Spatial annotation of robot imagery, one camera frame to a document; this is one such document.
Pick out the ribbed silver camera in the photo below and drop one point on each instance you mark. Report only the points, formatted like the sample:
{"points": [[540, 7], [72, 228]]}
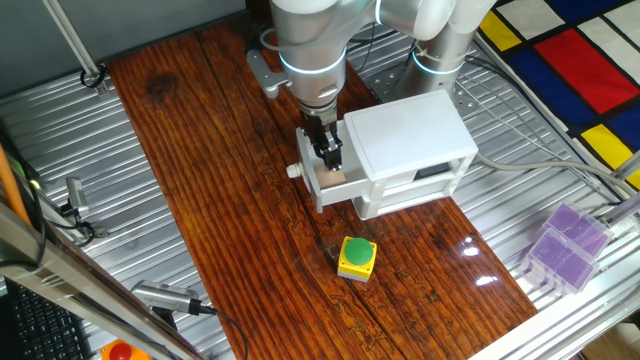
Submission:
{"points": [[165, 296]]}

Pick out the purple pipette tip box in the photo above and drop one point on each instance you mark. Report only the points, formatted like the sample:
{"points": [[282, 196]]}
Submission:
{"points": [[560, 260], [580, 230]]}

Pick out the colourful checked cloth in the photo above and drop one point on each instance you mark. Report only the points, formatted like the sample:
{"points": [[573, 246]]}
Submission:
{"points": [[575, 65]]}

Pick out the tan wooden block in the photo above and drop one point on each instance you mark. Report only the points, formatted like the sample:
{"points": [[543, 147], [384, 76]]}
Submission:
{"points": [[322, 177]]}

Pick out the red stop button orange box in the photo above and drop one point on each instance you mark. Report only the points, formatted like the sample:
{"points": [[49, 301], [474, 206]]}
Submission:
{"points": [[120, 351]]}

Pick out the green push button yellow box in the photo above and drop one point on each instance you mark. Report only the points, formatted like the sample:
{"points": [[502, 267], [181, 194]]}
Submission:
{"points": [[357, 255]]}

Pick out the thin grey diagonal strut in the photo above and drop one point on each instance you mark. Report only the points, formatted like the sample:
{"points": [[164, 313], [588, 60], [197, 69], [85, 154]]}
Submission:
{"points": [[70, 35]]}

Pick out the white plastic drawer cabinet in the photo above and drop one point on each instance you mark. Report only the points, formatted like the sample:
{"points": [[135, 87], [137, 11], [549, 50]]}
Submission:
{"points": [[410, 130]]}

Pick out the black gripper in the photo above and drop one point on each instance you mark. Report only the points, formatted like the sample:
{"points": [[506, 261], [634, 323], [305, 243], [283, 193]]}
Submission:
{"points": [[316, 129]]}

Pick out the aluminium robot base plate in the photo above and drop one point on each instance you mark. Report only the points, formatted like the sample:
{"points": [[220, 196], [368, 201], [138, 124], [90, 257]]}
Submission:
{"points": [[385, 85]]}

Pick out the grey camera on stand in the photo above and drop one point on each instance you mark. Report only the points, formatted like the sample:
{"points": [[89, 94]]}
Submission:
{"points": [[76, 195]]}

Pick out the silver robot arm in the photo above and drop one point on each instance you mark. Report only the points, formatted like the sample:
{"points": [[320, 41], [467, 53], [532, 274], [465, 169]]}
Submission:
{"points": [[310, 45]]}

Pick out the aluminium profile rail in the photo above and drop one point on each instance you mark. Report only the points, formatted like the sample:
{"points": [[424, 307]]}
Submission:
{"points": [[565, 320]]}

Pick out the steel frame beam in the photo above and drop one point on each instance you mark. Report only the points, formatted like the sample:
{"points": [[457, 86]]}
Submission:
{"points": [[50, 270]]}

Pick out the black keyboard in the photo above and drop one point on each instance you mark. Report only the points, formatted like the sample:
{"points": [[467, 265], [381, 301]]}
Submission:
{"points": [[45, 330]]}

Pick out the orange rod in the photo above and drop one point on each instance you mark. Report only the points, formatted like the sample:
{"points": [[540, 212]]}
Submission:
{"points": [[10, 185]]}

